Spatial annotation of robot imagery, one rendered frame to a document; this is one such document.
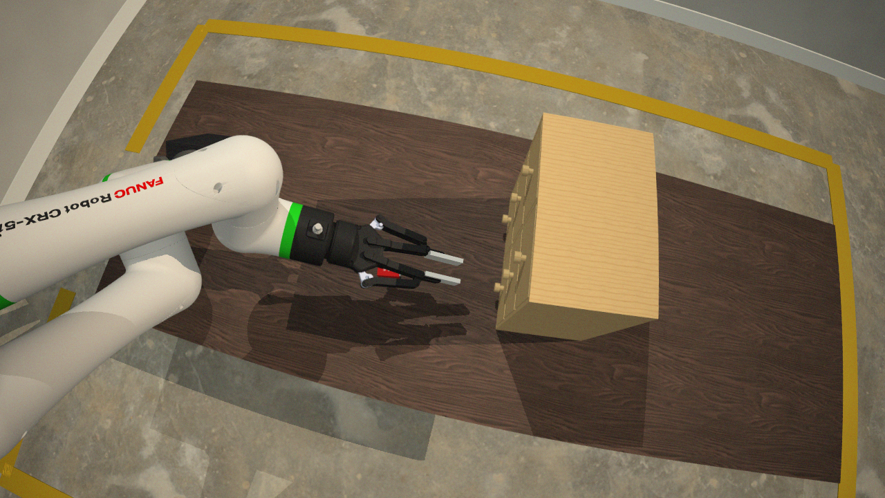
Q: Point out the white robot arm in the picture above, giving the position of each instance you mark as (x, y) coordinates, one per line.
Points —
(46, 240)

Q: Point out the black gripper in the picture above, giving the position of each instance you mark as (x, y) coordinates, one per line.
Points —
(368, 253)

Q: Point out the light wooden chest of drawers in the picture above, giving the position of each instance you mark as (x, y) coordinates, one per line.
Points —
(595, 261)

